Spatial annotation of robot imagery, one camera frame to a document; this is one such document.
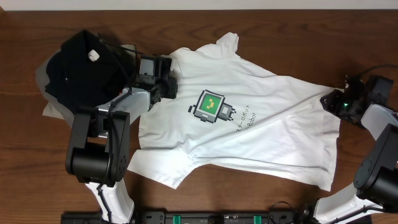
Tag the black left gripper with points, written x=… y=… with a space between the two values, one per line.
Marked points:
x=172 y=93

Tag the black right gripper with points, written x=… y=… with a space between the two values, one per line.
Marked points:
x=329 y=104

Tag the white robot print t-shirt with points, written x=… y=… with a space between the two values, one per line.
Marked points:
x=232 y=113

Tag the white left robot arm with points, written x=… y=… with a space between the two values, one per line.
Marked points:
x=99 y=145

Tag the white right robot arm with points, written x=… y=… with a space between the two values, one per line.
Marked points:
x=374 y=189

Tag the white collar label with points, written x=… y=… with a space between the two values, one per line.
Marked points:
x=93 y=55

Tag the black folded shirt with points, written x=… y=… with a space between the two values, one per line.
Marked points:
x=76 y=81

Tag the light grey folded cloth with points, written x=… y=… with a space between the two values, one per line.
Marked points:
x=53 y=109

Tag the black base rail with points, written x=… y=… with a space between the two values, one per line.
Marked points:
x=187 y=218

